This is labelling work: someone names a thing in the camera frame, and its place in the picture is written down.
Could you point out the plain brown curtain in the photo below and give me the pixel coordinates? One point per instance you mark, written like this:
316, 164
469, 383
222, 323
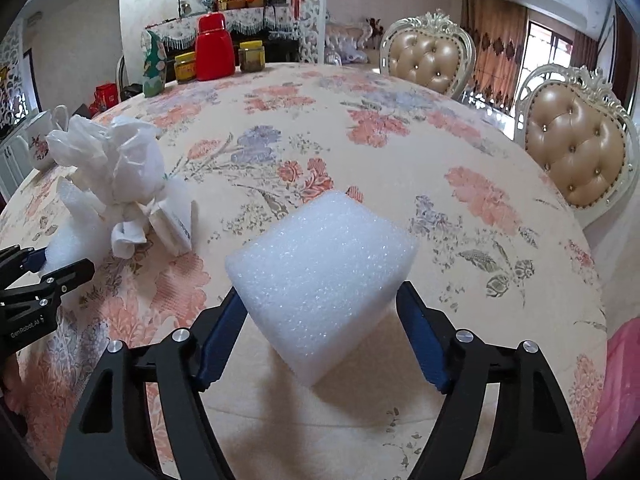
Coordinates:
584, 52

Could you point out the pink plastic bag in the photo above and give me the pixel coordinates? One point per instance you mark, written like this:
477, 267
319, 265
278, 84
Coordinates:
617, 395

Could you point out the window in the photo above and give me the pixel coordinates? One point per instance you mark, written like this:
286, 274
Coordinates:
550, 50

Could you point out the red gift box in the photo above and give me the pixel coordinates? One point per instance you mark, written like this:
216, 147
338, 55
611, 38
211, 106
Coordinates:
106, 97

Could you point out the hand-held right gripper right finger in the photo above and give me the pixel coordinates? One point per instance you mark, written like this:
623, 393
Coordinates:
425, 340

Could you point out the green painted bottle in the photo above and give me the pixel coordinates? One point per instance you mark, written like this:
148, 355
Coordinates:
154, 67

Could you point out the red thermos jug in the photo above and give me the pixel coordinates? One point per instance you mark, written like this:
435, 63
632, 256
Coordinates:
215, 50

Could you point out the floral tablecloth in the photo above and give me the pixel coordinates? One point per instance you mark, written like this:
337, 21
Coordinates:
380, 160

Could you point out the low white cabinet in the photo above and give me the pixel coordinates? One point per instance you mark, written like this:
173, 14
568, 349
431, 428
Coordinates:
10, 165

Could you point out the glass jar yellow lid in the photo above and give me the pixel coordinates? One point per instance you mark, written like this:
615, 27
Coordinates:
251, 57
185, 69

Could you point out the white lattice screen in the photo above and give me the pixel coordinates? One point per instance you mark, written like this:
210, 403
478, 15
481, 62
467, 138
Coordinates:
315, 10
12, 105

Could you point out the beige tufted dining chair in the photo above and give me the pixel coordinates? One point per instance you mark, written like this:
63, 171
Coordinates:
575, 145
425, 60

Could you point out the black piano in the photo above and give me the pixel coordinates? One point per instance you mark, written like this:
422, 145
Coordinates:
280, 50

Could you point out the white paper carton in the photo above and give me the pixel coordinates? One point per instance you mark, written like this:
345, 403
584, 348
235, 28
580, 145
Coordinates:
175, 215

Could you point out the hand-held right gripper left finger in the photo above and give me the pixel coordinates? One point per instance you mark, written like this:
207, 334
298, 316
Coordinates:
220, 340

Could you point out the crumpled white tissue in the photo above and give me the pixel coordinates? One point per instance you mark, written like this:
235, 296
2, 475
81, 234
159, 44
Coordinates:
125, 235

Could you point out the crumpled white plastic bag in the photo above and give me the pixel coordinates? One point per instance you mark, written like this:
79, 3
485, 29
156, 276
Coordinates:
125, 165

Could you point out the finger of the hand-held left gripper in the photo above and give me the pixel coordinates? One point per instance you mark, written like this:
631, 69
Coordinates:
70, 275
32, 259

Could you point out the floral fringed piano cover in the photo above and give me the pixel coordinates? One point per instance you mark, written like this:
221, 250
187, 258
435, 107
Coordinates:
250, 17

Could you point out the pale tufted sofa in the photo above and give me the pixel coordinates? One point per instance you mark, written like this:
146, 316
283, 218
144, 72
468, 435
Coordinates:
345, 35

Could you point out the white floral teapot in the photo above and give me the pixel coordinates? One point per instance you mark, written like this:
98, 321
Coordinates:
40, 140

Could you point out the brown patterned curtain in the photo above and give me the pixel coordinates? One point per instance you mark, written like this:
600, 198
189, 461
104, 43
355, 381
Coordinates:
495, 40

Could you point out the white foam block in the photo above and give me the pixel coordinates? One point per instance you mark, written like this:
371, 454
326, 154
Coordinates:
320, 280

